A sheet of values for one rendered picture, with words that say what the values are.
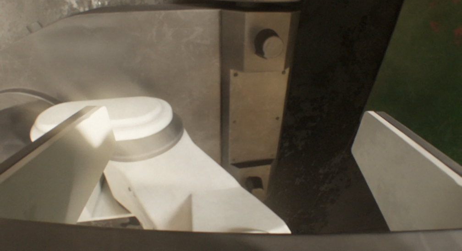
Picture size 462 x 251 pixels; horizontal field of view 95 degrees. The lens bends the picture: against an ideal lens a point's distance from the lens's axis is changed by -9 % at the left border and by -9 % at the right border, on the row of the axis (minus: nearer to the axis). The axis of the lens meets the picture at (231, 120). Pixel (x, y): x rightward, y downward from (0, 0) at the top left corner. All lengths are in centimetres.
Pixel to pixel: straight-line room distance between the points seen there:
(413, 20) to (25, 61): 91
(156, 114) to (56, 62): 23
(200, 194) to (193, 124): 27
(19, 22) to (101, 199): 45
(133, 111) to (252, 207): 22
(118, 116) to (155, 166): 9
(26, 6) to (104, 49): 27
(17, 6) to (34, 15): 4
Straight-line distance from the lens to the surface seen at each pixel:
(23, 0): 71
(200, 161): 33
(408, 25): 83
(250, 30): 42
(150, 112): 36
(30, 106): 56
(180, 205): 28
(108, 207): 49
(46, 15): 69
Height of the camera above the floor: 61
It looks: 57 degrees down
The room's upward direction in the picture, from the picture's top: 161 degrees clockwise
